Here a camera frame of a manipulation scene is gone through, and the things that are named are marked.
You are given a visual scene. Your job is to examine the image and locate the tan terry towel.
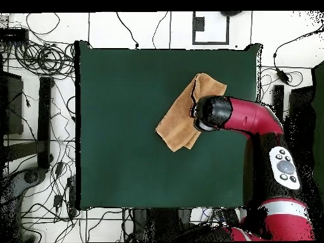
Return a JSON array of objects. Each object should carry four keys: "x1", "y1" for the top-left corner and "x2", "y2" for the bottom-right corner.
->
[{"x1": 154, "y1": 72, "x2": 228, "y2": 153}]

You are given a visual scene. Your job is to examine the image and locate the dark green fabric item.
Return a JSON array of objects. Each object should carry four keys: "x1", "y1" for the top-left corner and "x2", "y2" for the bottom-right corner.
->
[{"x1": 311, "y1": 60, "x2": 324, "y2": 198}]

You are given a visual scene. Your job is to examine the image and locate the flat black device box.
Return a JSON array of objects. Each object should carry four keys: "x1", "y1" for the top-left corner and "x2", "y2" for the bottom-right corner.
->
[{"x1": 0, "y1": 28, "x2": 30, "y2": 43}]

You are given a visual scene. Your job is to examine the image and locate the black upright stand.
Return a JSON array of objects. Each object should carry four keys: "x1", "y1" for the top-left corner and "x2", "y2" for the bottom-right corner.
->
[
  {"x1": 272, "y1": 84, "x2": 285, "y2": 120},
  {"x1": 37, "y1": 76, "x2": 54, "y2": 170}
]

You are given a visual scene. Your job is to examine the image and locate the dark green table cloth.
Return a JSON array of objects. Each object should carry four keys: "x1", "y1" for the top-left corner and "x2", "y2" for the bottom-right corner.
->
[{"x1": 75, "y1": 40, "x2": 263, "y2": 211}]

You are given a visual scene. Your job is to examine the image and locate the person's foot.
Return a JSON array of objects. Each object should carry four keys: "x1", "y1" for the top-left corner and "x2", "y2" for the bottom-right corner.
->
[{"x1": 219, "y1": 10, "x2": 244, "y2": 18}]

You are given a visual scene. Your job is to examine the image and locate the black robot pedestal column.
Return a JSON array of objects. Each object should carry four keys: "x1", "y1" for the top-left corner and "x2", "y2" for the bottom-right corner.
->
[{"x1": 132, "y1": 208, "x2": 193, "y2": 242}]

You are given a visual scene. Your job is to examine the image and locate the coiled black cables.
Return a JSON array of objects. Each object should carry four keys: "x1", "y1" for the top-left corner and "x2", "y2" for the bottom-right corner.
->
[{"x1": 14, "y1": 41, "x2": 76, "y2": 77}]

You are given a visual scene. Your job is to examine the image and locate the dark pedestal leg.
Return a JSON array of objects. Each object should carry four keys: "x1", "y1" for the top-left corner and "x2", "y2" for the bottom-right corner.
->
[{"x1": 0, "y1": 168, "x2": 47, "y2": 203}]

